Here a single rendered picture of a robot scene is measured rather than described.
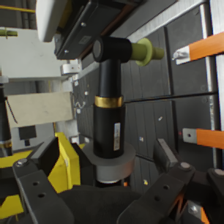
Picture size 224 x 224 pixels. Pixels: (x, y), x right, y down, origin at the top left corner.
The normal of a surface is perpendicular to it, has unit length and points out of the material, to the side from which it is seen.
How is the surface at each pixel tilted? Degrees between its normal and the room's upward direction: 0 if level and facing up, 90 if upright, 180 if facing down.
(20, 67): 90
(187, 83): 0
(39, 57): 90
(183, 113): 0
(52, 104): 90
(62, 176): 90
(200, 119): 0
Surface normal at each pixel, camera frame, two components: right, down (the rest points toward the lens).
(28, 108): 0.47, -0.01
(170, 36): -0.87, 0.12
